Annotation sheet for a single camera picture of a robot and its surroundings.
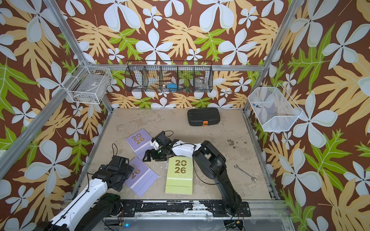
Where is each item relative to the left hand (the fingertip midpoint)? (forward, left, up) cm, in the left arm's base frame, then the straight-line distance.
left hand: (131, 172), depth 86 cm
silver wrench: (-3, -73, -1) cm, 73 cm away
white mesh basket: (+29, -86, +25) cm, 94 cm away
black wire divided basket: (+56, -22, +30) cm, 67 cm away
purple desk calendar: (+21, -1, 0) cm, 21 cm away
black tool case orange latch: (+41, -46, +5) cm, 62 cm away
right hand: (+7, -9, +3) cm, 12 cm away
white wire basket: (+41, +25, +33) cm, 58 cm away
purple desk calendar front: (-3, -7, -1) cm, 8 cm away
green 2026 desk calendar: (-4, -29, +3) cm, 30 cm away
